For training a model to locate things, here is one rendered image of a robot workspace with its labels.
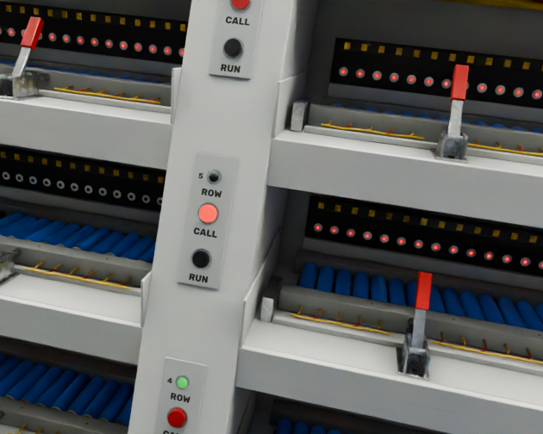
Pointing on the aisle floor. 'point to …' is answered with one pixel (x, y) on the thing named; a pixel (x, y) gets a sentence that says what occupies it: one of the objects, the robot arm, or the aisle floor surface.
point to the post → (224, 133)
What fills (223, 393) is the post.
